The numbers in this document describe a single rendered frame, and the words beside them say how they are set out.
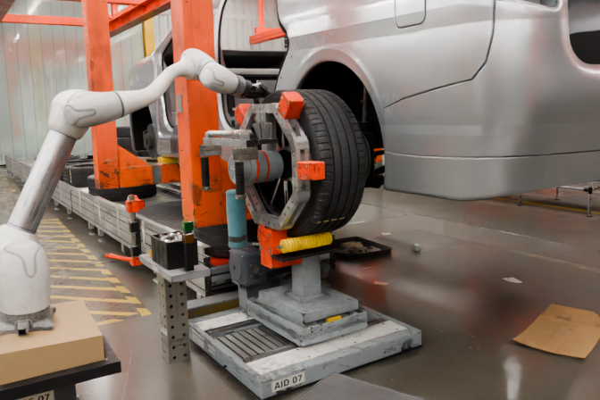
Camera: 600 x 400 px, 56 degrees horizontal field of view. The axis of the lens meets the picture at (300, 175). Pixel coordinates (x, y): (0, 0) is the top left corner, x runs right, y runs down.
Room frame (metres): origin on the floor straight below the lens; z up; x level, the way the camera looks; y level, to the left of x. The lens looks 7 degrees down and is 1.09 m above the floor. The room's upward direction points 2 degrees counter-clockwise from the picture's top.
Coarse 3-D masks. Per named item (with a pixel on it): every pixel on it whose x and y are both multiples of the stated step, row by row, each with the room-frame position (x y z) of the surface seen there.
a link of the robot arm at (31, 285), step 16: (0, 256) 1.80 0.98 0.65; (16, 256) 1.78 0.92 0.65; (32, 256) 1.80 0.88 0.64; (0, 272) 1.77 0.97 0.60; (16, 272) 1.77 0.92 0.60; (32, 272) 1.79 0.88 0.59; (48, 272) 1.85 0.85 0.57; (0, 288) 1.77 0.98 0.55; (16, 288) 1.76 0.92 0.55; (32, 288) 1.78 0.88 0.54; (48, 288) 1.84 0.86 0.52; (0, 304) 1.78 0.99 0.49; (16, 304) 1.76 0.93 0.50; (32, 304) 1.79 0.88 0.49; (48, 304) 1.85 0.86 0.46
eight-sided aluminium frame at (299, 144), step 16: (272, 112) 2.38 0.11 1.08; (240, 128) 2.64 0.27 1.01; (288, 128) 2.29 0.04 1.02; (304, 144) 2.26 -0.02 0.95; (304, 160) 2.27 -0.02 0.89; (256, 192) 2.65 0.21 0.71; (304, 192) 2.26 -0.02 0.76; (256, 208) 2.58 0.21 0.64; (288, 208) 2.31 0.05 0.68; (272, 224) 2.42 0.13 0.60; (288, 224) 2.38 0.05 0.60
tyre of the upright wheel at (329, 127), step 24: (312, 96) 2.43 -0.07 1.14; (336, 96) 2.49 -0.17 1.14; (312, 120) 2.30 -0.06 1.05; (336, 120) 2.35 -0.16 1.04; (312, 144) 2.28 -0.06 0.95; (336, 144) 2.29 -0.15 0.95; (360, 144) 2.36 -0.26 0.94; (336, 168) 2.27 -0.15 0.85; (360, 168) 2.34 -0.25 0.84; (312, 192) 2.30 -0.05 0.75; (336, 192) 2.29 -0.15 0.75; (360, 192) 2.36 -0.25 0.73; (312, 216) 2.31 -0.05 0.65; (336, 216) 2.37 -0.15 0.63
